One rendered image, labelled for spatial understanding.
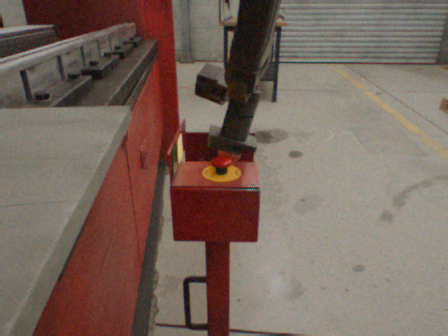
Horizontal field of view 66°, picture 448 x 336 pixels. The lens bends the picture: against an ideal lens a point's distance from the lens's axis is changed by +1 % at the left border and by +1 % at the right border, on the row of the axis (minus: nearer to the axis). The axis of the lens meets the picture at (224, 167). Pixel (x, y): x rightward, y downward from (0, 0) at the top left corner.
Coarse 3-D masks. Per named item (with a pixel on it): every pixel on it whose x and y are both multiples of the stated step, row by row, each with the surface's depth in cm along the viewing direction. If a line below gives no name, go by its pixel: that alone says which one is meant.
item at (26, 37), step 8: (0, 32) 107; (8, 32) 109; (16, 32) 114; (24, 32) 120; (32, 32) 127; (40, 32) 133; (48, 32) 140; (56, 32) 149; (0, 40) 103; (8, 40) 108; (16, 40) 113; (24, 40) 119; (32, 40) 125; (40, 40) 133; (48, 40) 140; (56, 40) 148; (0, 48) 103; (8, 48) 108; (16, 48) 113; (24, 48) 119; (32, 48) 127; (0, 56) 103; (8, 56) 110
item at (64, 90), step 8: (64, 80) 79; (72, 80) 79; (80, 80) 79; (88, 80) 82; (56, 88) 71; (64, 88) 71; (72, 88) 71; (80, 88) 75; (88, 88) 81; (56, 96) 65; (64, 96) 66; (72, 96) 70; (80, 96) 75; (24, 104) 60; (32, 104) 60; (40, 104) 60; (48, 104) 60; (56, 104) 61; (64, 104) 65; (72, 104) 70
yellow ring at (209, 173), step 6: (210, 168) 65; (228, 168) 65; (234, 168) 65; (204, 174) 63; (210, 174) 63; (216, 174) 63; (228, 174) 63; (234, 174) 63; (240, 174) 63; (210, 180) 61; (216, 180) 60; (222, 180) 60; (228, 180) 60
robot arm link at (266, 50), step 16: (240, 0) 48; (256, 0) 46; (272, 0) 45; (240, 16) 50; (256, 16) 48; (272, 16) 48; (240, 32) 52; (256, 32) 50; (272, 32) 52; (240, 48) 54; (256, 48) 52; (240, 64) 56; (256, 64) 55; (224, 80) 60; (256, 80) 58
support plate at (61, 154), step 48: (0, 144) 16; (48, 144) 16; (96, 144) 16; (0, 192) 12; (48, 192) 12; (96, 192) 14; (0, 240) 10; (48, 240) 10; (0, 288) 8; (48, 288) 9
